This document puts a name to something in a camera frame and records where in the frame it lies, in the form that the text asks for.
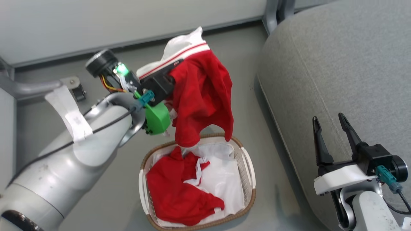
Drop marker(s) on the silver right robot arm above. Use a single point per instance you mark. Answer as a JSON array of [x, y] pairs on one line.
[[369, 208]]

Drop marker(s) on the grey fabric sofa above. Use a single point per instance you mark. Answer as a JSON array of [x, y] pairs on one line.
[[337, 64]]

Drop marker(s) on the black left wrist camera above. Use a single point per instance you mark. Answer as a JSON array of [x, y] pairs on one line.
[[157, 85]]

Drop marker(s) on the grey metal partition foot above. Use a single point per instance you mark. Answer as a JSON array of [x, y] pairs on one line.
[[29, 88]]

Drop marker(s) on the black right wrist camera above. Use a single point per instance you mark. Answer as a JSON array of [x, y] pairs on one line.
[[375, 157]]

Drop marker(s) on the red garment with striped trim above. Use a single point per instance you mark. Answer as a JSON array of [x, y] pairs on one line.
[[202, 96]]

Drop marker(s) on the black caster wheel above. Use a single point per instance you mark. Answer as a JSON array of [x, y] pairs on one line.
[[79, 93]]

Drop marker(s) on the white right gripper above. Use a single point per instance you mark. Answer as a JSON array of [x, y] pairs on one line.
[[340, 178]]

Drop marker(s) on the white cloth basket liner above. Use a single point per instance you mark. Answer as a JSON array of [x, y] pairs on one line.
[[224, 179]]

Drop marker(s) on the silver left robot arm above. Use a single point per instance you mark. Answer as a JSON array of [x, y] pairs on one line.
[[64, 173]]

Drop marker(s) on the white woven-rim laundry basket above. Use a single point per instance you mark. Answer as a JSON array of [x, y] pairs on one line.
[[249, 179]]

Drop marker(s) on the grey partition corner post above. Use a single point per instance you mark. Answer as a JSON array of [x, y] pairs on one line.
[[274, 12]]

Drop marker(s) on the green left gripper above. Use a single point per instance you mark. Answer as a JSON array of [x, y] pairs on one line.
[[157, 119]]

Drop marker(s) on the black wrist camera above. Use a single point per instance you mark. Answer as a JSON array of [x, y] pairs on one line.
[[375, 157], [157, 85]]

